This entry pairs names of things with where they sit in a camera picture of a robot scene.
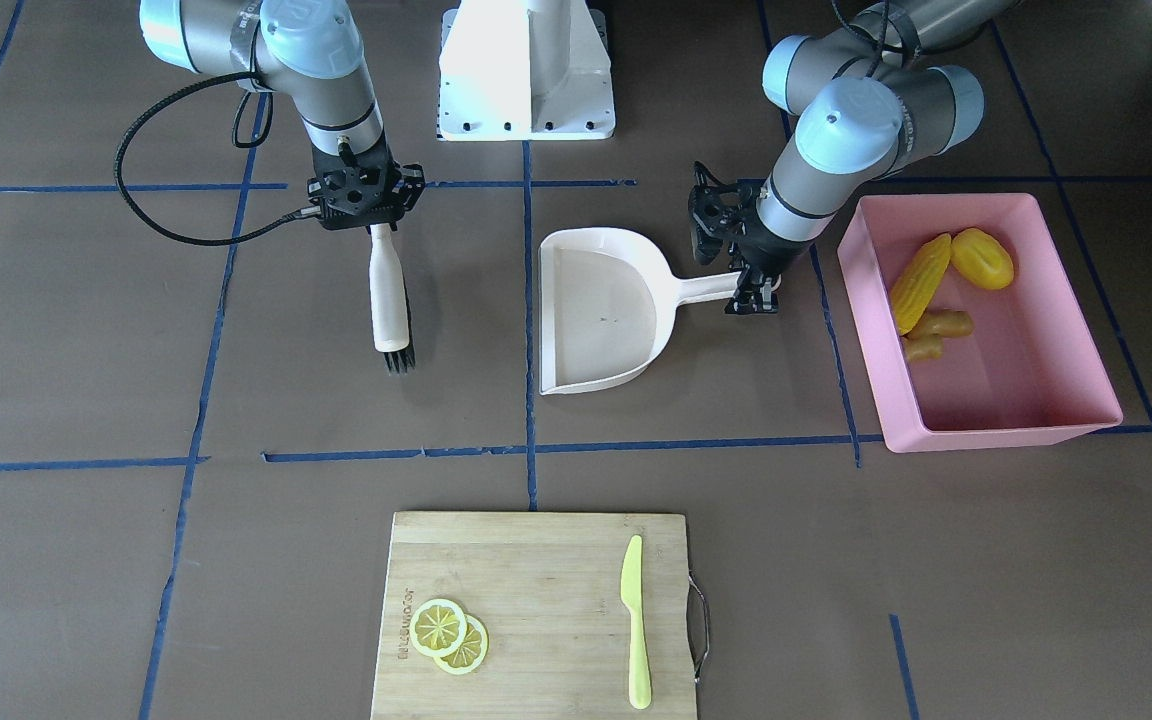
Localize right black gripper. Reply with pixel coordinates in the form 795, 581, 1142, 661
308, 150, 426, 232

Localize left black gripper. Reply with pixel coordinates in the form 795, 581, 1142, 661
723, 218, 814, 314

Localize white brush black bristles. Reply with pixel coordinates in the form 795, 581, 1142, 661
367, 223, 416, 374

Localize beige plastic dustpan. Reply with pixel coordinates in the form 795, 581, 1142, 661
538, 227, 741, 396

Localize yellow corn cob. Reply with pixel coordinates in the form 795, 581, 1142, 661
888, 233, 952, 334

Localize brown toy ginger root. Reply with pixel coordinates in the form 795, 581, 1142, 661
901, 310, 975, 363

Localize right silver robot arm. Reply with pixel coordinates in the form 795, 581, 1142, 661
114, 1, 425, 238

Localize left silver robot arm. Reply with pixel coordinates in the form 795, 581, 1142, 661
690, 1, 1010, 314

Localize pink plastic bin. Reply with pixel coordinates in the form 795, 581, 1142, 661
838, 194, 1123, 454

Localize white mounting column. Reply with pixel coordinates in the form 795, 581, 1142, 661
435, 1, 617, 143

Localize wooden cutting board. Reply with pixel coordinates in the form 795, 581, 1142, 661
371, 511, 699, 719

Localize yellow plastic knife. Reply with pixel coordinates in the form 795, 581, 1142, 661
620, 536, 652, 710

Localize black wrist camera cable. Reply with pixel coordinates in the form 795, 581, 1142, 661
114, 71, 338, 247

